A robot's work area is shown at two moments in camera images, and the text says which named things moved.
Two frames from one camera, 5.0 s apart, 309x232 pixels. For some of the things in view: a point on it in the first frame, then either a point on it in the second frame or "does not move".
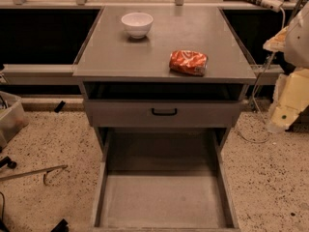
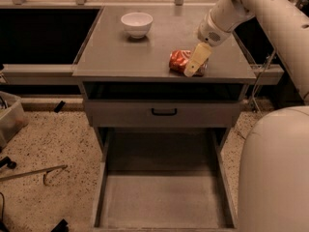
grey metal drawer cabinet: (163, 86) does not move
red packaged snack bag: (188, 62) does not move
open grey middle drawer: (163, 180) does not move
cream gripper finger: (291, 99) to (211, 35)
